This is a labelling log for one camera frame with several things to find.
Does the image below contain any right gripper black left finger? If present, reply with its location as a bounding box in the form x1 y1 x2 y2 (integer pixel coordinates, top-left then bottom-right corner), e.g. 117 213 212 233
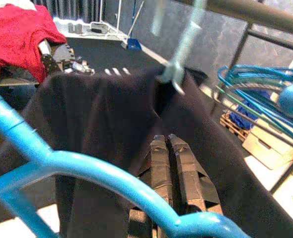
138 135 173 211

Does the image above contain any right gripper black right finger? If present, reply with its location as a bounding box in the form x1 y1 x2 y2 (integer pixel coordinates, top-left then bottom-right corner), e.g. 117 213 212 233
168 133 224 217

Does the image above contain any blue plastic hanger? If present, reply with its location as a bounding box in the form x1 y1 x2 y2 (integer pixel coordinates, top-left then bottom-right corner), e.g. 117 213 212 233
0 85 251 238

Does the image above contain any wooden pallet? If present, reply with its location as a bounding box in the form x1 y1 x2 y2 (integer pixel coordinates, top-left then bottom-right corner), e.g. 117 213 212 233
220 113 249 142

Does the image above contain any black T-shirt white print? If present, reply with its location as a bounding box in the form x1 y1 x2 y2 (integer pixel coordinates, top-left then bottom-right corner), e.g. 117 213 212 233
0 66 293 238

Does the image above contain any blue items pile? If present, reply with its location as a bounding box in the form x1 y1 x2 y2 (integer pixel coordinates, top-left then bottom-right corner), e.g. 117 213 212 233
229 99 260 131

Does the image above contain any cardboard box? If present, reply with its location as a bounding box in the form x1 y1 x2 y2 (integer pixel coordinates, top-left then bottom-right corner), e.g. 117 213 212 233
242 119 293 171

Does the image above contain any blue plastic hangers bunch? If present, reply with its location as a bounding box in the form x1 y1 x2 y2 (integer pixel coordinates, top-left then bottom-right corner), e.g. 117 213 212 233
217 64 293 149

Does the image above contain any black machine part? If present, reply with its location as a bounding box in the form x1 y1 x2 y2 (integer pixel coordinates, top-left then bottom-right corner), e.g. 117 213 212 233
38 39 95 75

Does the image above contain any white box device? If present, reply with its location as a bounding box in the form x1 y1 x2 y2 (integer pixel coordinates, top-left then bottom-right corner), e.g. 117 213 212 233
89 21 110 34

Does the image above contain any black metal clothes rack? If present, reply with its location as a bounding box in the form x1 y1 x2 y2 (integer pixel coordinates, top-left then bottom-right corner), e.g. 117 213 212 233
171 0 293 194

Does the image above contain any red garment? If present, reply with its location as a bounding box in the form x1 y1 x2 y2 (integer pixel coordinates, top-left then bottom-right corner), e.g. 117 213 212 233
0 3 68 84

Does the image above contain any blue dustpan with handle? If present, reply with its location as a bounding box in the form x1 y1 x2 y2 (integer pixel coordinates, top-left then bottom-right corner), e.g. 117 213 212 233
121 0 146 50

